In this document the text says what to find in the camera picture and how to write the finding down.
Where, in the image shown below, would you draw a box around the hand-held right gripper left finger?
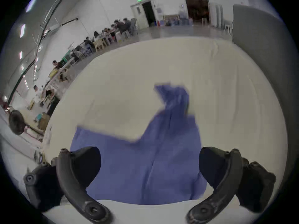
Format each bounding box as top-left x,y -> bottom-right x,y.
23,146 -> 112,224

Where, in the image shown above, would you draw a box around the bed with beige sheet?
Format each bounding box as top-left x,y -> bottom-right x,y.
43,37 -> 288,224

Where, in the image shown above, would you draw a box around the row of tables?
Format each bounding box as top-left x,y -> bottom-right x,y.
28,29 -> 131,111

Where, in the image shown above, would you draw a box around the blue garment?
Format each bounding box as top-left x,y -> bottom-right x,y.
70,84 -> 207,205

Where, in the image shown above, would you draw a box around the grey padded headboard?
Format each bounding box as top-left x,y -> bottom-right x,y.
232,4 -> 295,125

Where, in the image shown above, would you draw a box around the group of people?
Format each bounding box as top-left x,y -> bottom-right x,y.
33,18 -> 138,111

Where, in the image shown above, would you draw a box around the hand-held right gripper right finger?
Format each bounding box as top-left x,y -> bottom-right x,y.
186,147 -> 276,224

